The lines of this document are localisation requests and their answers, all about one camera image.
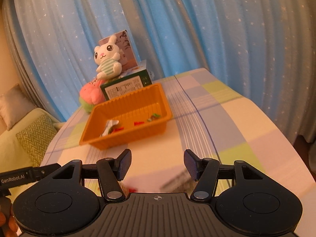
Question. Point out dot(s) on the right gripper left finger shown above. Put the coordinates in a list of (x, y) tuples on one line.
[(111, 171)]

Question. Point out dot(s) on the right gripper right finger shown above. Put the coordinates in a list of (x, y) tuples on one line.
[(204, 172)]

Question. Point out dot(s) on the silver snack pouch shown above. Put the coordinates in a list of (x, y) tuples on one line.
[(109, 126)]

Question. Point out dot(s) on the large red packet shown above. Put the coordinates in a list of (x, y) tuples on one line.
[(115, 129)]

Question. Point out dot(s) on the small red candy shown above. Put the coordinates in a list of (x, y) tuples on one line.
[(136, 123)]

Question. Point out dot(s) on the green candy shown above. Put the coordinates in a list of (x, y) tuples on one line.
[(153, 117)]

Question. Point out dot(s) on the left hand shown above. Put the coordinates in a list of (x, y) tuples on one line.
[(8, 223)]

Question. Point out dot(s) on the light green sofa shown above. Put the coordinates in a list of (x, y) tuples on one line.
[(13, 156)]

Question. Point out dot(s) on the green zigzag cushion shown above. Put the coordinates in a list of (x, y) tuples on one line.
[(36, 138)]

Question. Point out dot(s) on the checked tablecloth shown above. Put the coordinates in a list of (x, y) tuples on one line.
[(212, 120)]

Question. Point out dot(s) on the orange plastic tray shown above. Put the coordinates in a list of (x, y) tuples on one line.
[(137, 105)]

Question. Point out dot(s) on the beige cushion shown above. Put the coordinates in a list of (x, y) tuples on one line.
[(14, 106)]

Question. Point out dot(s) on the pink green plush toy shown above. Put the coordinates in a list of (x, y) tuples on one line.
[(91, 94)]

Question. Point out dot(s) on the green carton box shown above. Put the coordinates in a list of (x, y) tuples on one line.
[(129, 80)]

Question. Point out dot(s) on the brown picture box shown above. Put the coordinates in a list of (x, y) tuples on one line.
[(127, 57)]

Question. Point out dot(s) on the white bunny plush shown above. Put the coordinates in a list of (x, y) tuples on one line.
[(107, 58)]

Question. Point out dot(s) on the blue star curtain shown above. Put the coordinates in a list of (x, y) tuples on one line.
[(263, 49)]

